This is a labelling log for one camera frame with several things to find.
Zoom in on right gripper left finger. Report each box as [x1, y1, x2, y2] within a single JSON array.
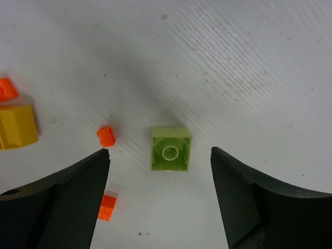
[[1, 149, 110, 248]]

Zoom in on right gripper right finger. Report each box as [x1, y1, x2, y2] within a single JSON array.
[[211, 147, 331, 248]]

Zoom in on tiny orange lego lower right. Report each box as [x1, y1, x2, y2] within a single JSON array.
[[98, 190, 118, 222]]

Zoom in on tiny orange lego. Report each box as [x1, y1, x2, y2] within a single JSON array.
[[96, 126, 116, 148], [98, 190, 118, 222], [0, 78, 20, 103]]

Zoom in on tiny orange lego upper right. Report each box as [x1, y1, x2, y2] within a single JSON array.
[[96, 126, 116, 148]]

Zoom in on golden yellow curved lego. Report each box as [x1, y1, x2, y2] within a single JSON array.
[[1, 105, 38, 150]]

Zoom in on light green square lego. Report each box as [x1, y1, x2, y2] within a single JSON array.
[[150, 127, 192, 171]]

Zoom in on tiny orange lego centre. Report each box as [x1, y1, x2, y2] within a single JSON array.
[[0, 78, 20, 103]]

